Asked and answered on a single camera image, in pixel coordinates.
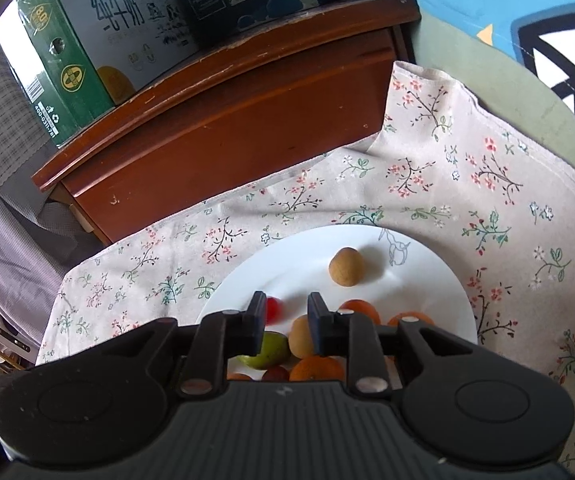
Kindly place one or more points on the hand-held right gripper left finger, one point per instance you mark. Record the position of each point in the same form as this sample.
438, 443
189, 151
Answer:
256, 325

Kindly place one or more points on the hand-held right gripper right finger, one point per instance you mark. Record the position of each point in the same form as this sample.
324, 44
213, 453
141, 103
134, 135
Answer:
317, 325

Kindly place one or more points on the tan round longan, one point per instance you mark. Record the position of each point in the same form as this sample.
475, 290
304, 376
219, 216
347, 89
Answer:
301, 337

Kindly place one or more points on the green round fruit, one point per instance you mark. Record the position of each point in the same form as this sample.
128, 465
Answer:
270, 352

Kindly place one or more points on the white plate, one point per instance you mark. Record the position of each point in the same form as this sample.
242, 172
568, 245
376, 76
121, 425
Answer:
417, 280

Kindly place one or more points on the red cherry tomato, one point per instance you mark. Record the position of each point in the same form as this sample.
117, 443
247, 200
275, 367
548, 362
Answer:
274, 309

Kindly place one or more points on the orange tangerine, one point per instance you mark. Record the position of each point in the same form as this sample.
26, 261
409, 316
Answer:
425, 316
362, 308
317, 369

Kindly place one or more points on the dark red round fruit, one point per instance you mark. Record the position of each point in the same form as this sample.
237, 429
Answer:
275, 374

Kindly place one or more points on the small orange fruit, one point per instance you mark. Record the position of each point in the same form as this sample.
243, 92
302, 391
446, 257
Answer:
237, 376

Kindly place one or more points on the brown round longan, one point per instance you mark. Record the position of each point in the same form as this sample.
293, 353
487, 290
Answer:
347, 266

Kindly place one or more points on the brown wooden nightstand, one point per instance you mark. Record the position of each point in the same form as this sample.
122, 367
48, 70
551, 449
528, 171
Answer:
227, 125

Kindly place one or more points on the floral tablecloth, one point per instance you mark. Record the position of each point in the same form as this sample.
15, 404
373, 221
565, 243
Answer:
492, 200

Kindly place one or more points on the lavender cloth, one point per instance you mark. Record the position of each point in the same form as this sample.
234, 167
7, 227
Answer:
12, 270

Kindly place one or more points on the grey-green bed sheet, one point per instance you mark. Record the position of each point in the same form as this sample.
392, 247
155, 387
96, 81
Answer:
467, 65

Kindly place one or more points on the green milk carton box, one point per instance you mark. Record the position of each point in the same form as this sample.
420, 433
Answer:
67, 50

